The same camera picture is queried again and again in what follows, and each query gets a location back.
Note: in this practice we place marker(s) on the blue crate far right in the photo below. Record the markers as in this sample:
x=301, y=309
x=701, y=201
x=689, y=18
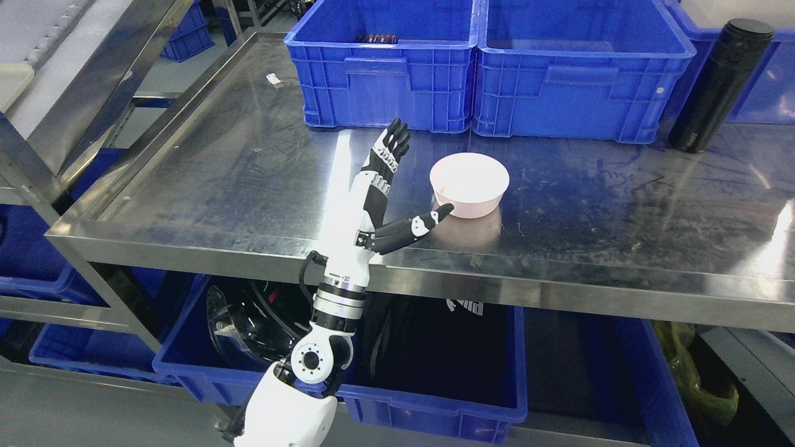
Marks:
x=768, y=95

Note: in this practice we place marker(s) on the steel shelf rack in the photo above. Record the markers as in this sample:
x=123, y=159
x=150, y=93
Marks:
x=83, y=62

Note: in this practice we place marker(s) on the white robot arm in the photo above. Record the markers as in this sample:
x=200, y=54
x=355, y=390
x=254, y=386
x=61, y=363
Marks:
x=294, y=404

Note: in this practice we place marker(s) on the black thermos bottle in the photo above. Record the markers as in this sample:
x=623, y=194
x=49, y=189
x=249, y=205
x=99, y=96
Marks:
x=738, y=49

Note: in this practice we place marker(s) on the blue crate on table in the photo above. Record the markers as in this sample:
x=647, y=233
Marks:
x=601, y=70
x=365, y=63

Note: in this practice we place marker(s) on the blue crate on table left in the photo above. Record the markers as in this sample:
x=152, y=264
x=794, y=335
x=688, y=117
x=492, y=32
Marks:
x=365, y=63

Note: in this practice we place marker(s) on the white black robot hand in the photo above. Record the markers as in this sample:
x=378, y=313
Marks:
x=361, y=231

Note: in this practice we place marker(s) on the black bag with logo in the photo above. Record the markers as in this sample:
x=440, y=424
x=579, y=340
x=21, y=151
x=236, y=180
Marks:
x=452, y=349

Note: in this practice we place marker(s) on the black helmet in plastic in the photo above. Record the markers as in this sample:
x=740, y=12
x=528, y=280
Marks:
x=253, y=322

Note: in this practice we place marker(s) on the pink plastic bowl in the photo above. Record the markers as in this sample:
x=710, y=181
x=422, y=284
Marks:
x=472, y=183

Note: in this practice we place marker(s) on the blue bin with black bag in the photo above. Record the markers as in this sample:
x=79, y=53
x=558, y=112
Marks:
x=189, y=356

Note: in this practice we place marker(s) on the steel table cart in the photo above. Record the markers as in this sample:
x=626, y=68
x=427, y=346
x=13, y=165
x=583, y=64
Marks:
x=230, y=181

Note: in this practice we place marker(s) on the blue crate on table right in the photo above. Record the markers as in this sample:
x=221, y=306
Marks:
x=601, y=70

